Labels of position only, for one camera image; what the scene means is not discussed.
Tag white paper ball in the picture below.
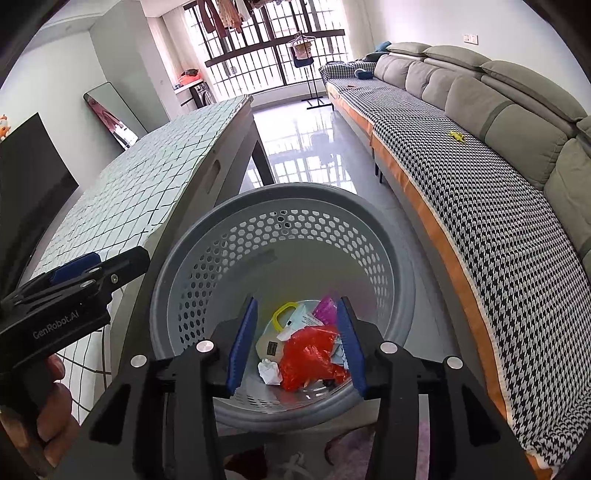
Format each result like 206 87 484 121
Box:
257 358 283 386

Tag red plastic bag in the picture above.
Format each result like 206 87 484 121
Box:
279 325 349 392

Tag pink plastic mesh cone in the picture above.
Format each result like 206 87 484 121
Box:
311 295 338 325

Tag yellow plastic ring lid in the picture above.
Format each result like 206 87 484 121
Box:
270 302 298 333

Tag beige round felt pouch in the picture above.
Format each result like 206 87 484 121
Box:
256 326 284 363

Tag light blue wipes packet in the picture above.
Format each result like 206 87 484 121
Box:
276 302 324 342

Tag grey perforated trash basket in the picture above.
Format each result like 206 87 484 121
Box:
149 182 417 433

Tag person's left hand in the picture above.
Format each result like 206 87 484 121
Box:
1 355 80 470

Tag grid-patterned tablecloth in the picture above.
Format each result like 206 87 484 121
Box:
33 95 252 423

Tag black flat television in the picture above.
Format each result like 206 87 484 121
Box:
1 114 78 291

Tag row of plush toys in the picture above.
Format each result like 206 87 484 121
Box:
0 115 11 141

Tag leaning floor mirror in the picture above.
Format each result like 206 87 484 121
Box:
83 82 147 150

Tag houndstooth sofa cover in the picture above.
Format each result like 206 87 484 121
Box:
321 55 590 479

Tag orange item on shelf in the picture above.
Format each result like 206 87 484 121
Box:
177 69 201 86

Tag grey sectional sofa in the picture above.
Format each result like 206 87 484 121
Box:
373 41 591 278

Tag hanging laundry clothes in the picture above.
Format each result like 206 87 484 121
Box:
195 0 269 37

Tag small yellow toy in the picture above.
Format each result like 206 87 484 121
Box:
449 130 466 144

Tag black clothes stand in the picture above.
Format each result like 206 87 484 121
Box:
288 32 332 110

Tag blue cushion on sofa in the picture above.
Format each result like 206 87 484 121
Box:
363 41 391 62

